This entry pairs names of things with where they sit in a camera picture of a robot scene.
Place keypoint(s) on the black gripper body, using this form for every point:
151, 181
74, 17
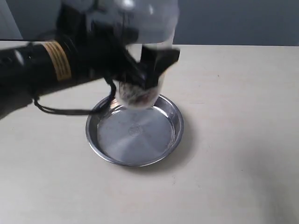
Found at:
101, 45

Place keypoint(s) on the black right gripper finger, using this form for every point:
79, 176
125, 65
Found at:
155, 62

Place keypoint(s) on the clear plastic shaker bottle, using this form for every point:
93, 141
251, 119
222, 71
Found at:
149, 27

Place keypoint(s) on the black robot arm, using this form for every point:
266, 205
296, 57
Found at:
40, 68

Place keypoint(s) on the round stainless steel plate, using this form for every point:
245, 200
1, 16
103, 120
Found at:
135, 138

